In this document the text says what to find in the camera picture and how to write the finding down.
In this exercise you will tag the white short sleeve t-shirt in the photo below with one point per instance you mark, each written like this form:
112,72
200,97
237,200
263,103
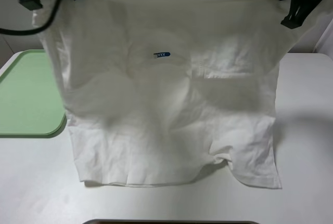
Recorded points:
155,90

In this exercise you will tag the light green plastic tray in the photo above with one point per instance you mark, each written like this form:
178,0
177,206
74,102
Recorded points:
31,106

